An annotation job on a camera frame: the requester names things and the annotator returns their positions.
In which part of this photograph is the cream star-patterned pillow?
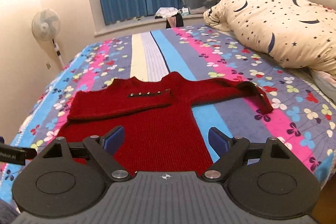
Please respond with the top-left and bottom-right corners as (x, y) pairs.
(203, 0), (335, 75)

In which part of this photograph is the white clothes pile on sill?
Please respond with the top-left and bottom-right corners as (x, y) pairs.
(155, 7), (181, 19)

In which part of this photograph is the floral striped bed blanket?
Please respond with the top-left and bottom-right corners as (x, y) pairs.
(11, 26), (335, 185)

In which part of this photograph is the white standing fan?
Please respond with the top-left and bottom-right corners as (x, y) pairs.
(31, 9), (64, 68)

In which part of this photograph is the red knit sweater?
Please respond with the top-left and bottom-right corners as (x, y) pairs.
(59, 72), (273, 174)

